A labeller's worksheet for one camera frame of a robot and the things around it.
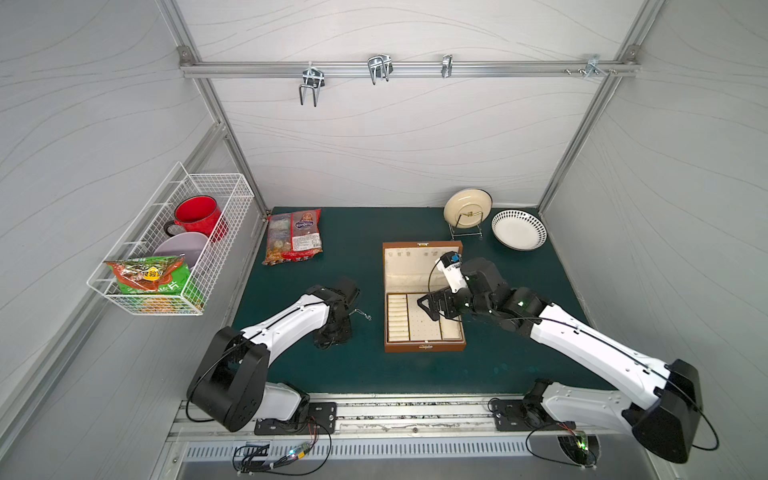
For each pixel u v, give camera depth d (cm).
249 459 69
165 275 54
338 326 70
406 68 78
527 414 66
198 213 66
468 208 101
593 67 77
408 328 84
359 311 93
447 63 72
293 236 107
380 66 77
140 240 61
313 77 78
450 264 67
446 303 65
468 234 110
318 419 73
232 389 42
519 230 114
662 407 38
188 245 66
